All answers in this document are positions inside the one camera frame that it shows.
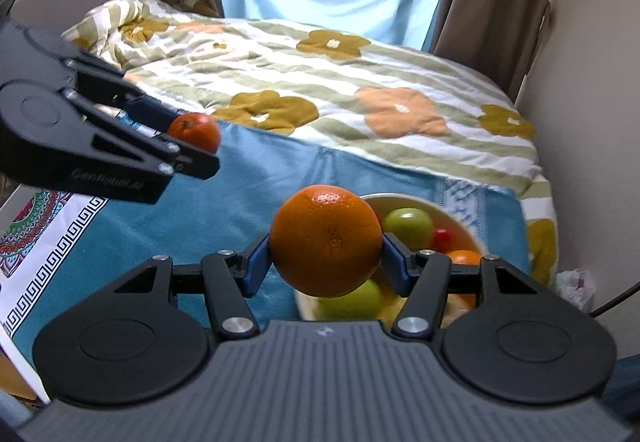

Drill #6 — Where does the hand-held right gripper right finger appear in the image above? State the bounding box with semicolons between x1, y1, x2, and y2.
382;232;541;340

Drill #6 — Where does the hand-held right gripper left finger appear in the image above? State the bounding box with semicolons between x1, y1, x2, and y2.
114;234;273;340

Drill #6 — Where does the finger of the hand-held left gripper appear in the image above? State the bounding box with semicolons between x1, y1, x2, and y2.
62;47;185;134
65;91;221;205

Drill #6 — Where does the small tangerine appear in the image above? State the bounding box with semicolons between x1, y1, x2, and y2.
167;113;222;154

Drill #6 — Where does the green apple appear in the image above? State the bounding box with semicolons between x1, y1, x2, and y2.
382;208;434;253
315;278;385;321

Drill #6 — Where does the large orange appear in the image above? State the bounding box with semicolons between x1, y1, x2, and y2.
270;185;383;299

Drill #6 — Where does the cream ceramic bowl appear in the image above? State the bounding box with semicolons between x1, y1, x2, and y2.
295;192;491;323

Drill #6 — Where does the teal cloth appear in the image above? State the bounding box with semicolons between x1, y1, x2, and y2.
10;122;531;363

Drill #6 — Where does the olive patterned pillow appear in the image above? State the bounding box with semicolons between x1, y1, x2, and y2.
177;0;221;18

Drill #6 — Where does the floral striped blanket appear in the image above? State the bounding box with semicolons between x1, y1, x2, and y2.
62;0;558;288

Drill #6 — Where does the white plastic bag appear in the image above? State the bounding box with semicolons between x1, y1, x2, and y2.
555;268;598;313

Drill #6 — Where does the wooden bedside table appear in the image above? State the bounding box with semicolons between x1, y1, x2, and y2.
0;352;46;405

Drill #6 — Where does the black cable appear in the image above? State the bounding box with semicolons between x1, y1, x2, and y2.
590;272;640;318

